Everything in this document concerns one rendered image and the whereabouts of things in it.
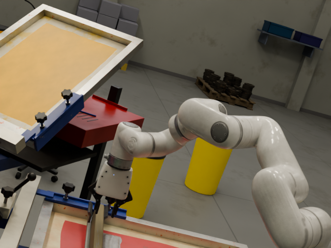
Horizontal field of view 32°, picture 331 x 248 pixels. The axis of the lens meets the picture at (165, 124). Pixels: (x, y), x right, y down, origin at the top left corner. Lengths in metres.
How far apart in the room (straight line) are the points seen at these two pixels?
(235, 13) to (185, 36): 1.13
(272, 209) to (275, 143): 0.18
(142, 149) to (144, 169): 2.80
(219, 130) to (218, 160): 4.16
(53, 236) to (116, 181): 0.32
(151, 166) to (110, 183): 2.68
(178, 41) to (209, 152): 6.75
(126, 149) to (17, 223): 0.40
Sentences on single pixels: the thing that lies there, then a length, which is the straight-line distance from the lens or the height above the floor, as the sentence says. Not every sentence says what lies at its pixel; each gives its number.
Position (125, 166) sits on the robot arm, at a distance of 1.75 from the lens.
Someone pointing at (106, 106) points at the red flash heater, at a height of 1.10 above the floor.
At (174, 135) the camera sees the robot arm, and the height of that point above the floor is 1.46.
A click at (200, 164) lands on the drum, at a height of 0.28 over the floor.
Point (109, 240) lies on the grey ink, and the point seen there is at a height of 0.96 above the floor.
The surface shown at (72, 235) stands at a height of 0.96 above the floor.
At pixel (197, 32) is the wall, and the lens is 12.12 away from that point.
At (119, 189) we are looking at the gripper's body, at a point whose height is 1.21.
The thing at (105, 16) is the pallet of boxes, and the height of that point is 0.88.
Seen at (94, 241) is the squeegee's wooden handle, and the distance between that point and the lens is 1.76.
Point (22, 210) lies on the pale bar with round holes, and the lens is 1.88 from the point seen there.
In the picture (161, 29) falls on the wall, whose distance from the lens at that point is 11.98.
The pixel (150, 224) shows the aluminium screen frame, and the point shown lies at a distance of 2.15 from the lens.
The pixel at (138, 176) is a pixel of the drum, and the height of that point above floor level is 0.37.
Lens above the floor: 1.85
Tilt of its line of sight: 14 degrees down
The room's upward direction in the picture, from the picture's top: 17 degrees clockwise
